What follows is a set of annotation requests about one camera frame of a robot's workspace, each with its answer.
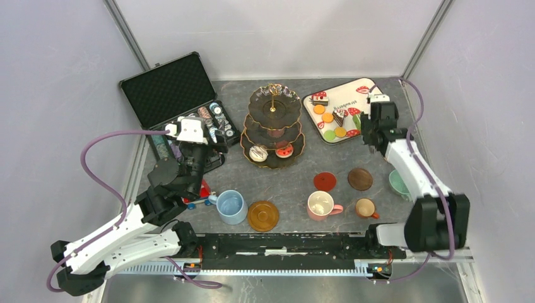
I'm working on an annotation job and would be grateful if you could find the red strawberry toy tart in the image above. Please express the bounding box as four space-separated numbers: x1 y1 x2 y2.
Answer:
275 143 294 158

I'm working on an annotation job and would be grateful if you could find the orange toy macaron lower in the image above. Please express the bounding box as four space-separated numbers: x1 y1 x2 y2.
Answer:
334 127 347 138

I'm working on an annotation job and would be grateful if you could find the green toy cake roll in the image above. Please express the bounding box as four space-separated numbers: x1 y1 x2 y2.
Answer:
352 114 362 131

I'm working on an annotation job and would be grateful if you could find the orange toy macaron upper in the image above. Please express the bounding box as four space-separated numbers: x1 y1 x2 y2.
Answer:
313 104 326 115

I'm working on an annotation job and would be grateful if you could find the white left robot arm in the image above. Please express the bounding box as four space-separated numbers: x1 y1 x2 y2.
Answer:
46 116 228 296

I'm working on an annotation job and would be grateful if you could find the green toy macaron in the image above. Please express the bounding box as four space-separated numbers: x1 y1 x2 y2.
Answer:
323 130 337 142

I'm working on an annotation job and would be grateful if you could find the mint green cup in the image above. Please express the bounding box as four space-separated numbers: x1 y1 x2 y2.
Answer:
389 170 412 202

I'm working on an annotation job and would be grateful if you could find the dark brown wooden coaster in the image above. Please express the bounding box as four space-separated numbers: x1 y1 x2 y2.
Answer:
348 168 373 191

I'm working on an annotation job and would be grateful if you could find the amber glass saucer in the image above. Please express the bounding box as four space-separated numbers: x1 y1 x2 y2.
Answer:
247 201 279 232

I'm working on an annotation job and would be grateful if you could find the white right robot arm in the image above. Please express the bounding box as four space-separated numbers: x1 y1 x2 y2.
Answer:
360 102 470 258

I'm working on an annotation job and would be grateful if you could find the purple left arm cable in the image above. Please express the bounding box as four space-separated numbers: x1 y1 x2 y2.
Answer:
45 129 170 293

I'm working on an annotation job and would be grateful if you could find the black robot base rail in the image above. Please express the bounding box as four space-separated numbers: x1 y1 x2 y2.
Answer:
172 232 407 277

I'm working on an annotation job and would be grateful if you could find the small orange brown cup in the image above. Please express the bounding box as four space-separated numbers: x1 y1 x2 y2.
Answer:
355 198 380 219

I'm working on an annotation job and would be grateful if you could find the red toy car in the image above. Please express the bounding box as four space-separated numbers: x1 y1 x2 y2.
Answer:
182 180 216 210

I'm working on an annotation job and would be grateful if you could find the pink mug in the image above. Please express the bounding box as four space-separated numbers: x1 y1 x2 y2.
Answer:
307 191 344 221

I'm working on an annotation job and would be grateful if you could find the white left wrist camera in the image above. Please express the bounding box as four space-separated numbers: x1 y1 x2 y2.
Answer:
164 116 208 145

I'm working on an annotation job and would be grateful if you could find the orange toy macaron middle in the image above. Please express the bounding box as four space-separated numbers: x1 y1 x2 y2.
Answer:
322 112 334 124

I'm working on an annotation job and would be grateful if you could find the white chocolate striped toy donut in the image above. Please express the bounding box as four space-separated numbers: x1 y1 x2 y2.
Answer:
249 145 269 162

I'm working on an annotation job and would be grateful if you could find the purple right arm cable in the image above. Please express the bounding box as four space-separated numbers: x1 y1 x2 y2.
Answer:
367 78 456 283

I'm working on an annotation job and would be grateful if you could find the orange toy macaron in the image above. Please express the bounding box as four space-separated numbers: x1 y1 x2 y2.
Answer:
334 127 347 138
322 112 334 124
313 104 326 115

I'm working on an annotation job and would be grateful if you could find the strawberry layer cake slice toy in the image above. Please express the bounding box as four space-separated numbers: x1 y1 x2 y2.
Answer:
310 91 329 107

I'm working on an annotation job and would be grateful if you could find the three-tier black gold cake stand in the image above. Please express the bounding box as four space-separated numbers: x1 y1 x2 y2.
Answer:
240 83 305 169

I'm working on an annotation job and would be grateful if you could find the black poker chip case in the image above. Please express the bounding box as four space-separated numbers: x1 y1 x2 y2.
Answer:
119 51 242 177

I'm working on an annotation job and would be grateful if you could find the red round coaster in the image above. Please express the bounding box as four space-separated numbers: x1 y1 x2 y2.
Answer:
313 172 337 192

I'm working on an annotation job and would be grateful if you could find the light blue mug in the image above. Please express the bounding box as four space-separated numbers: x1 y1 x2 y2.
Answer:
208 190 248 225

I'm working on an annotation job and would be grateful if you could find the chocolate cake slice toy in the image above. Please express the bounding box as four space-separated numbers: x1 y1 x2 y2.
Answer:
332 109 346 127

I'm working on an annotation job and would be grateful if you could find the cream strawberry serving tray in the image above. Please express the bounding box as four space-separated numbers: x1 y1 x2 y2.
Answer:
302 78 391 145

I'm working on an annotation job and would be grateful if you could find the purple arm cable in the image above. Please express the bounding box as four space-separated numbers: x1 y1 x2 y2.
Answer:
367 78 456 283
45 129 170 293

